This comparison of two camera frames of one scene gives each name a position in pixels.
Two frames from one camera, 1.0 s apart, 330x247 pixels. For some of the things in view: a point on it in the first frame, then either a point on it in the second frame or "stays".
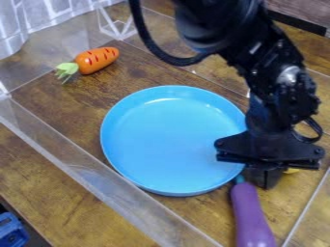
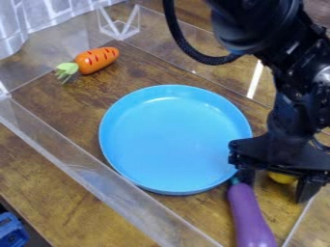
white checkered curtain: x=23 y=15 stays
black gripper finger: x=273 y=177 -> x=309 y=187
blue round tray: x=159 y=140 stays
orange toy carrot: x=88 y=62 stays
